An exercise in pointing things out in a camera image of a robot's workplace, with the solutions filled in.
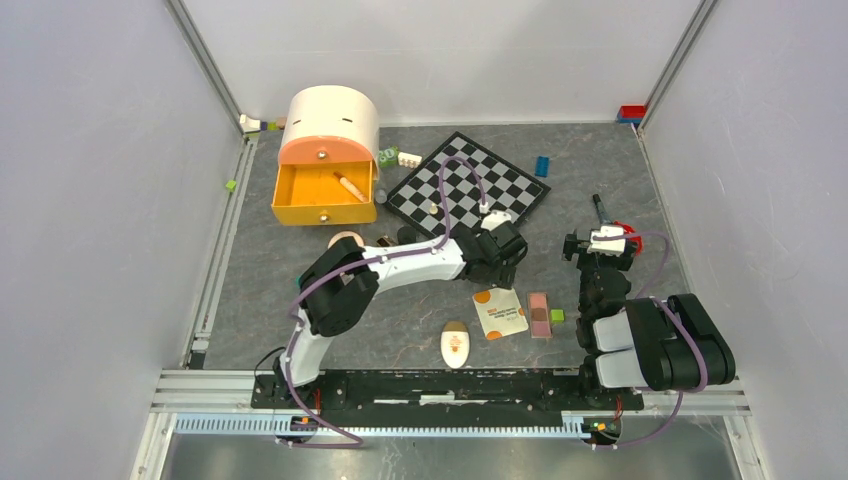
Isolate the wooden handle makeup brush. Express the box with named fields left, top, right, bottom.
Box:
left=333, top=172, right=368, bottom=203

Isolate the yellow drawer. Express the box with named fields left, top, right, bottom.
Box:
left=271, top=161, right=377, bottom=226

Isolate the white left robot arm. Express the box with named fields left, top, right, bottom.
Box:
left=275, top=221, right=528, bottom=408

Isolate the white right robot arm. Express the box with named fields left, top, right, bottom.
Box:
left=562, top=224, right=736, bottom=408

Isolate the red letter D toy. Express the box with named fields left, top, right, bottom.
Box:
left=614, top=221, right=644, bottom=256

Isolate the white orange sachet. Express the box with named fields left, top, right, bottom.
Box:
left=472, top=288, right=529, bottom=340

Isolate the black tube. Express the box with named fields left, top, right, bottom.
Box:
left=592, top=194, right=614, bottom=225

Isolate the black grey chessboard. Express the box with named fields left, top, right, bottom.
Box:
left=385, top=131, right=550, bottom=239

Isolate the pink brown blush palette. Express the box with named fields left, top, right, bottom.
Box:
left=527, top=292, right=553, bottom=339

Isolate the black round cap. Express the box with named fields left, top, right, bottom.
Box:
left=396, top=226, right=418, bottom=245

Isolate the blue lego brick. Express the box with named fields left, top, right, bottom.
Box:
left=534, top=156, right=550, bottom=178

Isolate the white lego brick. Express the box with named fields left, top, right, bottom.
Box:
left=397, top=152, right=423, bottom=169

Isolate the round pink compact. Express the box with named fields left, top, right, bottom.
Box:
left=328, top=230, right=365, bottom=248

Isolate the green toy block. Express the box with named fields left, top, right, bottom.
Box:
left=377, top=146, right=399, bottom=168

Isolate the red blue bricks corner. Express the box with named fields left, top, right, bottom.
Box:
left=616, top=104, right=647, bottom=125

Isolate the white round drawer organizer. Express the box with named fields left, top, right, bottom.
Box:
left=281, top=85, right=379, bottom=161

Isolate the black mounting rail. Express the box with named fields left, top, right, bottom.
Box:
left=251, top=368, right=644, bottom=429

